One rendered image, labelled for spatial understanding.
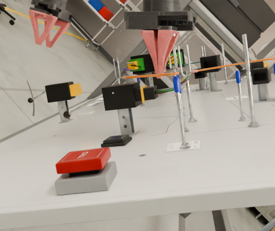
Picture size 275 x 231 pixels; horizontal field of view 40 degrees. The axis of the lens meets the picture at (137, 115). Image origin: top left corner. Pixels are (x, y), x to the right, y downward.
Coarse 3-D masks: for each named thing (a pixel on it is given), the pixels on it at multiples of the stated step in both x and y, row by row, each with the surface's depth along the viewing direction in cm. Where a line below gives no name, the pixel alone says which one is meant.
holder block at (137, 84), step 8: (104, 88) 64; (112, 88) 63; (120, 88) 63; (128, 88) 62; (104, 96) 64; (112, 96) 64; (120, 96) 63; (128, 96) 63; (104, 104) 64; (112, 104) 64; (120, 104) 63; (128, 104) 63; (136, 104) 63
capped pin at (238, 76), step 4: (236, 72) 62; (236, 76) 62; (240, 76) 62; (236, 80) 63; (240, 80) 62; (240, 84) 63; (240, 88) 63; (240, 92) 63; (240, 96) 63; (240, 100) 63; (240, 104) 63; (240, 108) 63; (244, 116) 64; (240, 120) 64; (244, 120) 63
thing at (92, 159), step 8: (72, 152) 43; (80, 152) 43; (88, 152) 42; (96, 152) 41; (104, 152) 41; (64, 160) 40; (72, 160) 39; (80, 160) 39; (88, 160) 39; (96, 160) 38; (104, 160) 40; (56, 168) 39; (64, 168) 39; (72, 168) 39; (80, 168) 39; (88, 168) 39; (96, 168) 39
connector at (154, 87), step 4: (136, 88) 64; (144, 88) 62; (148, 88) 62; (152, 88) 62; (156, 88) 64; (136, 92) 63; (140, 92) 63; (144, 92) 63; (148, 92) 62; (152, 92) 62; (156, 92) 63; (136, 96) 63; (140, 96) 63; (144, 96) 63; (148, 96) 63; (152, 96) 62; (156, 96) 64; (136, 100) 63; (140, 100) 63
